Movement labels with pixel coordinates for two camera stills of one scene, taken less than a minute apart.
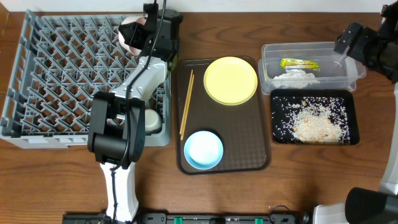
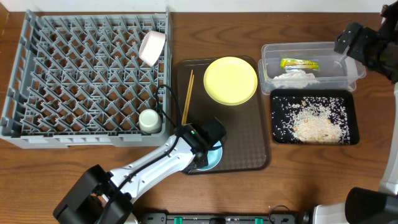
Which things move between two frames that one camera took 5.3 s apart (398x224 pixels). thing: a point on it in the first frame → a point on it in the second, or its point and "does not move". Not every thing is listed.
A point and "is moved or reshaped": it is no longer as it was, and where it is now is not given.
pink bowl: x=138 y=19 is moved or reshaped
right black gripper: x=365 y=37 does not move
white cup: x=153 y=121 does not move
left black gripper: x=134 y=36 → x=204 y=155
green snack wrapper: x=296 y=63 does not move
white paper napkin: x=296 y=77 does not move
